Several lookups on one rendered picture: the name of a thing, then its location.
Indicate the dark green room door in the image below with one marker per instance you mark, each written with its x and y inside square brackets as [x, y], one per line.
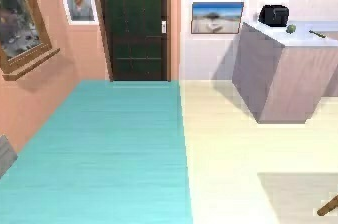
[136, 40]

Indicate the small green round object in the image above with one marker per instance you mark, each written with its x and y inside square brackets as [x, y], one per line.
[290, 29]

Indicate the thin dark green utensil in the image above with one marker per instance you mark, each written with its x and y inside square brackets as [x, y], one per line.
[317, 34]

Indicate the grey counter with white top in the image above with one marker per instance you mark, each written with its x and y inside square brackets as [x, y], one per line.
[277, 76]

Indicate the blue beach wall picture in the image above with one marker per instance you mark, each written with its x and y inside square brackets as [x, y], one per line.
[217, 18]

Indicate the black toaster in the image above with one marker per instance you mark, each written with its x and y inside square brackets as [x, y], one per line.
[274, 15]

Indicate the white framed wall picture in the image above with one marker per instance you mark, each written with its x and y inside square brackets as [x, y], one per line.
[81, 10]

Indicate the wooden framed wall picture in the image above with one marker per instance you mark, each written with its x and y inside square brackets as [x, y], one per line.
[13, 31]

